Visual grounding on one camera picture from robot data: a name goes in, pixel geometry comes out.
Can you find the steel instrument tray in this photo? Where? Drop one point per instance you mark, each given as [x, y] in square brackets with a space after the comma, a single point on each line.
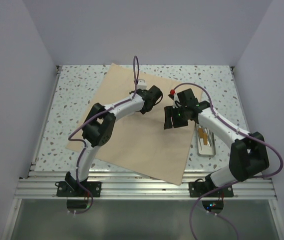
[207, 151]

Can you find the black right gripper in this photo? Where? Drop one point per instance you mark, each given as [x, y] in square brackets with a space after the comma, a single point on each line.
[169, 111]

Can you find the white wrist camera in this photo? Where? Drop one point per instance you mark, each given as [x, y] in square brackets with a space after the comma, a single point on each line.
[174, 97]
[141, 84]

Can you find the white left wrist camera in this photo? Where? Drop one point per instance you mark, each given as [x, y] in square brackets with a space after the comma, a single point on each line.
[141, 84]

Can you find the brown bandage strip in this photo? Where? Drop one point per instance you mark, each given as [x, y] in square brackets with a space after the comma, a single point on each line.
[205, 139]
[201, 133]

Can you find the steel surgical scissors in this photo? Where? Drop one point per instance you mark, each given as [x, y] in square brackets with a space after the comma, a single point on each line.
[210, 138]

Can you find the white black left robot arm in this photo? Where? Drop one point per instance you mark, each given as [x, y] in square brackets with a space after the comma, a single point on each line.
[98, 126]

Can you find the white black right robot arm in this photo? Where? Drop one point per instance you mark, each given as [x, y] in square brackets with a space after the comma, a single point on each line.
[248, 155]

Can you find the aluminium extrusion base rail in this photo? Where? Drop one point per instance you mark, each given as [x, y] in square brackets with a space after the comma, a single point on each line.
[74, 90]

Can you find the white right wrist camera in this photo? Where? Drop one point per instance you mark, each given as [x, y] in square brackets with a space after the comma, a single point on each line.
[174, 97]

